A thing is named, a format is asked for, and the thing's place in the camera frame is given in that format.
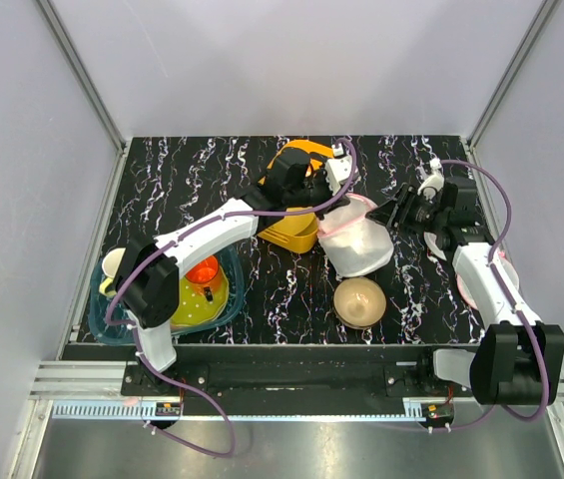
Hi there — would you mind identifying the teal transparent tray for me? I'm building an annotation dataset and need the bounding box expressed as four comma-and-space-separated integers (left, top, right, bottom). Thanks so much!
88, 246, 245, 345

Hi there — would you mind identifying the orange plastic cup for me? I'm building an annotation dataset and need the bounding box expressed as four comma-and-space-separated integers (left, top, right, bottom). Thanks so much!
185, 255, 222, 296

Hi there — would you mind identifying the yellow-green dotted plate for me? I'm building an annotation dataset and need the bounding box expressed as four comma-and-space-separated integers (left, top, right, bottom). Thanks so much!
170, 270, 229, 331

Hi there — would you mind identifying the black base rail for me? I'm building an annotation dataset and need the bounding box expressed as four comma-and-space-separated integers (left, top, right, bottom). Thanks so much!
120, 343, 476, 400

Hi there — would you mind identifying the yellow plastic basket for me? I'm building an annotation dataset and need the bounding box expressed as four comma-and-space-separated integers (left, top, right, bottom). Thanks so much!
259, 139, 333, 253

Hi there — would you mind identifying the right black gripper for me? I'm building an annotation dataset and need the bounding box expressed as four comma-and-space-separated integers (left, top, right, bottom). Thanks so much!
364, 183, 448, 238

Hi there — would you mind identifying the pale yellow mug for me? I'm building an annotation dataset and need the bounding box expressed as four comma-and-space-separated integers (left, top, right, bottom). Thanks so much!
99, 247, 125, 298

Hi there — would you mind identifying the purple cable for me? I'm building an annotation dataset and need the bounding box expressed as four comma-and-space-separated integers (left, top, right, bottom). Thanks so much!
105, 137, 358, 458
375, 159, 547, 433

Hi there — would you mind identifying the flat pink-rimmed mesh bag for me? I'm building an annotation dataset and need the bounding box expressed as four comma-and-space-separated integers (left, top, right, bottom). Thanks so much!
456, 250, 520, 310

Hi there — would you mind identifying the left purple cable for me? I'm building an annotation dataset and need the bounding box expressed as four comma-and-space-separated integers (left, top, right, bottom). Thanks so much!
105, 137, 358, 458

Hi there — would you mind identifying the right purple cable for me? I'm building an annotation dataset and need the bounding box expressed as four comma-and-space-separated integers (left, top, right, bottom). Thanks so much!
375, 159, 547, 433

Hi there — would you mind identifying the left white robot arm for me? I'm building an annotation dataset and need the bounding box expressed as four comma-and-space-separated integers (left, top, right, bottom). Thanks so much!
110, 138, 357, 395

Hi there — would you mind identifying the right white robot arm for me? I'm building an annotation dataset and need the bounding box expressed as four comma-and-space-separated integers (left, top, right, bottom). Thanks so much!
366, 161, 564, 412

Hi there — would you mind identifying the white mesh laundry bag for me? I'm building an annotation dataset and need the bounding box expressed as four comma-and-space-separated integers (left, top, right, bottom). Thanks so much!
317, 194, 394, 277

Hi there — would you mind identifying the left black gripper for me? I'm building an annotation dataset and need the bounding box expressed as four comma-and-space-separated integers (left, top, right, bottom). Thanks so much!
284, 164, 350, 222

